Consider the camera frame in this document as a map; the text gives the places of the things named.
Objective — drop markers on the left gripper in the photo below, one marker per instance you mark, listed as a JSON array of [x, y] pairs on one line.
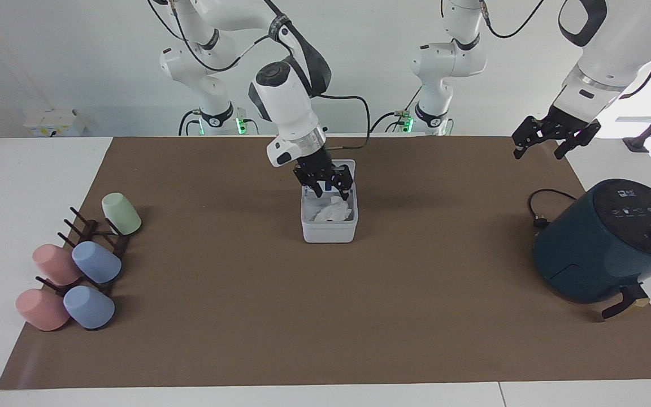
[[563, 124]]

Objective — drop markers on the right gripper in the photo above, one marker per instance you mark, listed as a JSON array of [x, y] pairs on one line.
[[317, 164]]

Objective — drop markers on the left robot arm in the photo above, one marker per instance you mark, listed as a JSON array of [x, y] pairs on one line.
[[613, 51]]

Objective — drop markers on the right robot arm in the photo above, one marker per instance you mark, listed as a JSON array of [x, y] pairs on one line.
[[289, 96]]

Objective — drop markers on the crumpled white paper trash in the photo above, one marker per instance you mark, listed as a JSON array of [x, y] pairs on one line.
[[334, 212]]

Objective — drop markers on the white square bin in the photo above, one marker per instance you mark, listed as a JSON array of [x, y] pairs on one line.
[[328, 230]]

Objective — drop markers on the teal air fryer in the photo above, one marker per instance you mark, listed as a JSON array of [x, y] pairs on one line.
[[602, 243]]

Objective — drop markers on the pale green cup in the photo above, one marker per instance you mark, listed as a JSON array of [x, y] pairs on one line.
[[122, 213]]

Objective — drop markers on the dark wooden cup rack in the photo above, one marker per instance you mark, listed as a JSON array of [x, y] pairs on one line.
[[121, 242]]

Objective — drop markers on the blue cup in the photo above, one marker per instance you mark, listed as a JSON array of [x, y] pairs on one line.
[[96, 263], [88, 308]]

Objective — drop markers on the white box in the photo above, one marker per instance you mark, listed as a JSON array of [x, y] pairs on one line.
[[54, 123]]

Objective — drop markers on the pink cup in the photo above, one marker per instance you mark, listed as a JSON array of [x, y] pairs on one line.
[[40, 310], [54, 264]]

